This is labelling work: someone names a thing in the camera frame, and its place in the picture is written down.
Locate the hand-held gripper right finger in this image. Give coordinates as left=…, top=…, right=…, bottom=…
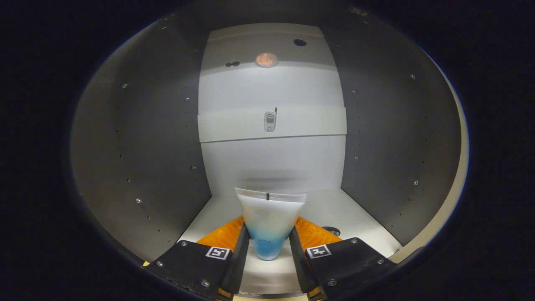
left=288, top=215, right=398, bottom=301

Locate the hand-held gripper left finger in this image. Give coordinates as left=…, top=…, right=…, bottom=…
left=144, top=215, right=251, bottom=301

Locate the white and blue tube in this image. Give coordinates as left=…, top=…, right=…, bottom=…
left=235, top=187, right=306, bottom=261

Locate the dark grey cabinet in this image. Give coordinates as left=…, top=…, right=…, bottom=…
left=71, top=13, right=462, bottom=298

